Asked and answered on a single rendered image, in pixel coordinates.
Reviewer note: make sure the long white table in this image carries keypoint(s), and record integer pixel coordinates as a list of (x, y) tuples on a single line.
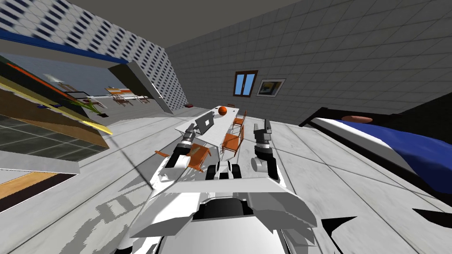
[(220, 129)]

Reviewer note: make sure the black bed with blue blanket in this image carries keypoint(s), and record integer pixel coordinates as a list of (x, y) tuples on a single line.
[(406, 148)]

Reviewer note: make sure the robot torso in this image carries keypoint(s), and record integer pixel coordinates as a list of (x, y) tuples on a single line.
[(226, 229)]

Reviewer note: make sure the orange ball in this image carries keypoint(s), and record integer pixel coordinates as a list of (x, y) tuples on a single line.
[(222, 110)]

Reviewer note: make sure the green potted plant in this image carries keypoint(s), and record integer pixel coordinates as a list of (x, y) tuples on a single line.
[(92, 107)]

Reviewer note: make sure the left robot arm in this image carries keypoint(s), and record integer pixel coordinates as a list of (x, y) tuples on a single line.
[(175, 157)]

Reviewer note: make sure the brown framed window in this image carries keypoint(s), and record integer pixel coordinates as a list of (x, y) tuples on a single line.
[(245, 83)]

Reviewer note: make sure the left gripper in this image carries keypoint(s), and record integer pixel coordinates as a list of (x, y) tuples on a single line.
[(189, 136)]

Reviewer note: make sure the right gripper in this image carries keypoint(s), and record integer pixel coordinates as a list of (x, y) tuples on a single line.
[(262, 135)]

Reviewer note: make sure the grey laptop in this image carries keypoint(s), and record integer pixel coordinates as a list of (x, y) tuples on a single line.
[(204, 122)]

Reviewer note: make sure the framed wall picture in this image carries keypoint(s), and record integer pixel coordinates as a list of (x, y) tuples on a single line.
[(270, 88)]

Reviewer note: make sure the orange wooden chair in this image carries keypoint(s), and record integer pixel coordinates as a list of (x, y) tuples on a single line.
[(233, 141), (239, 121), (198, 157)]

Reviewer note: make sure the white table with chairs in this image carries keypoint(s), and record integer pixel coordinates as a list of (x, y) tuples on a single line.
[(123, 95)]

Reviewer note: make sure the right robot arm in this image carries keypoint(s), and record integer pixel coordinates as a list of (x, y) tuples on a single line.
[(265, 158)]

